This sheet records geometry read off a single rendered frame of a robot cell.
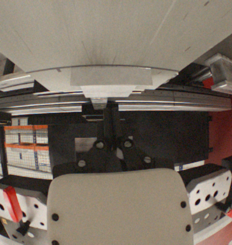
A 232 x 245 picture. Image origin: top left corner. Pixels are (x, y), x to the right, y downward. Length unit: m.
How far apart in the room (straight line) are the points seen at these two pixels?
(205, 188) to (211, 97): 0.52
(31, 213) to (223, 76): 0.53
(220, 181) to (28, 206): 0.39
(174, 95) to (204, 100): 0.18
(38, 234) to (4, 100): 0.53
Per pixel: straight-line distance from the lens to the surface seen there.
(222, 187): 0.35
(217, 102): 0.75
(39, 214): 0.26
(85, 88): 0.20
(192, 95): 0.62
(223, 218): 0.47
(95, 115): 0.41
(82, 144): 0.22
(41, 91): 0.24
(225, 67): 0.41
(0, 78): 0.30
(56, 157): 0.80
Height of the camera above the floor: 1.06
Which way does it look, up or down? 2 degrees down
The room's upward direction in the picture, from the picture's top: 178 degrees clockwise
